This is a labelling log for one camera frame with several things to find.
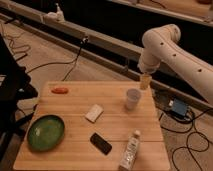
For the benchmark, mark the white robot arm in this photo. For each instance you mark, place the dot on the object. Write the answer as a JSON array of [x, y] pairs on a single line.
[[160, 45]]

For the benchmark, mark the white object on rail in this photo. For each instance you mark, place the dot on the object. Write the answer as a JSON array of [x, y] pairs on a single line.
[[58, 15]]

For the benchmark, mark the green ceramic bowl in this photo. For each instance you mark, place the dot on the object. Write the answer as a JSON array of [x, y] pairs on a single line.
[[45, 133]]

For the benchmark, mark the blue power box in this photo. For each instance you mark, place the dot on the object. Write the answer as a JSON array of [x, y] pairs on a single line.
[[178, 108]]

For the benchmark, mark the black phone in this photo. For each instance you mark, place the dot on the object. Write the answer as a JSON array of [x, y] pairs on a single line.
[[101, 144]]

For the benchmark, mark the clear plastic bottle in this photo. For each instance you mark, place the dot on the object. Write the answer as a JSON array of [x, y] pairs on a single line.
[[130, 153]]

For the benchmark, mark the white sponge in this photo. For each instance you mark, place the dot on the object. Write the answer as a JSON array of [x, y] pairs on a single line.
[[94, 112]]

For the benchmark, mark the orange carrot toy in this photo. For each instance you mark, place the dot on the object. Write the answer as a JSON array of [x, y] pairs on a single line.
[[60, 90]]

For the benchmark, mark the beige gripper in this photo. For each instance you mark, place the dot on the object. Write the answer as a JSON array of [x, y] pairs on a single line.
[[145, 80]]

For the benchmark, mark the black chair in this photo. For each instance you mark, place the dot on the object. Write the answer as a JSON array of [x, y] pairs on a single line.
[[15, 86]]

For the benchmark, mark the long metal rail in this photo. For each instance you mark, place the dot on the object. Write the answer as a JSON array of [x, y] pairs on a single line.
[[100, 40]]

